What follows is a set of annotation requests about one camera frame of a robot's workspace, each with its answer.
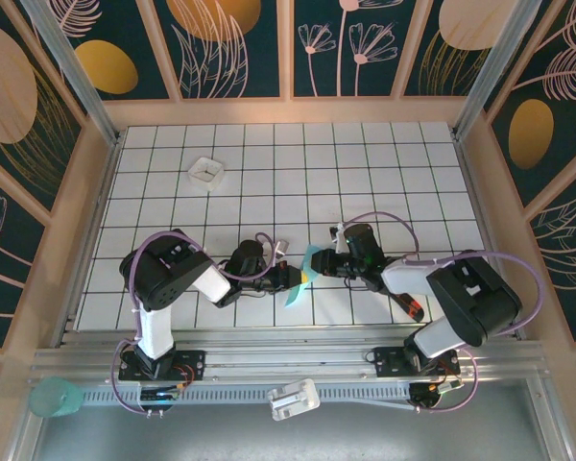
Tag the teal paper sheet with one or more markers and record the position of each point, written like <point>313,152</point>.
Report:
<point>294,295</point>

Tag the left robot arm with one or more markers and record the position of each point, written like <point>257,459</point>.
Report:
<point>163,283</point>

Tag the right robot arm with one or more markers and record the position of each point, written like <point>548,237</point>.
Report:
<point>475,298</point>

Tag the small white square dish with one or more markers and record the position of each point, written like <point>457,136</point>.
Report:
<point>205,172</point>

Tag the small black circuit board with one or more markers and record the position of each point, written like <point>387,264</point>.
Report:
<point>158,396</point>
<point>432,391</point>

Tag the teal plastic cup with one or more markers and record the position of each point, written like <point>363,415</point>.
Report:
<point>53,396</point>

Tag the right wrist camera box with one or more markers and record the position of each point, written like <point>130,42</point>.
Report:
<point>340,240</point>

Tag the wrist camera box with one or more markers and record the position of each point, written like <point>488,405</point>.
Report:
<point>280,246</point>
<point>340,240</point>

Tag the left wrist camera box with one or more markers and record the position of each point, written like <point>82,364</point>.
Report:
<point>280,246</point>

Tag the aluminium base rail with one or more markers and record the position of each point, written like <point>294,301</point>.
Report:
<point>288,357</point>

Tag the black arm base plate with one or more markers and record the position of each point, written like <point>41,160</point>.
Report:
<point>194,360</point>
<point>386,360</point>

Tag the white plastic bracket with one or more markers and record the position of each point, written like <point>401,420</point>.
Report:
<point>293,398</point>

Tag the aluminium frame post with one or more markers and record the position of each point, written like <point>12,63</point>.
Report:
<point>489,67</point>
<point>77,72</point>

